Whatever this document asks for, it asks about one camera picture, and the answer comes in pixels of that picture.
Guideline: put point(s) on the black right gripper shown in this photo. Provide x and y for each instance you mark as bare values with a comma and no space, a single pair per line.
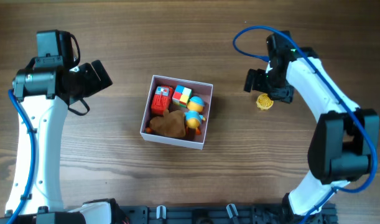
255,81

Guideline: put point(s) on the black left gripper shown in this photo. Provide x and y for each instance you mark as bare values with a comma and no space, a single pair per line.
97,82

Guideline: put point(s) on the yellow round plastic wheel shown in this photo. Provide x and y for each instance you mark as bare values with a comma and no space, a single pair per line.
263,102

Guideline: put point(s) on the yellow duck toy blue hat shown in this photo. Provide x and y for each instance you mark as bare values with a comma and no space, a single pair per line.
194,117

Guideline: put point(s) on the colourful two-by-two puzzle cube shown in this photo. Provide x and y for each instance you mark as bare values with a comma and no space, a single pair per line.
181,96

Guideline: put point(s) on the white cardboard box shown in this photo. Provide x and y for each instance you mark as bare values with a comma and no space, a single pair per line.
203,90

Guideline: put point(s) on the brown plush capybara with orange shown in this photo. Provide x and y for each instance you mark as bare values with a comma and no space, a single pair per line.
170,124

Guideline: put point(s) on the red toy truck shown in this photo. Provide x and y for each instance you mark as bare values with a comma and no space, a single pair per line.
161,100

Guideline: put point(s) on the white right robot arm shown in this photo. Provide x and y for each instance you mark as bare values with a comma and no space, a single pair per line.
342,155

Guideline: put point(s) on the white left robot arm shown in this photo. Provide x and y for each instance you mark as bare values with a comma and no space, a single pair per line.
43,93

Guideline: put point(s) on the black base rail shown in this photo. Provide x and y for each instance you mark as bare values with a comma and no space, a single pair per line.
250,214

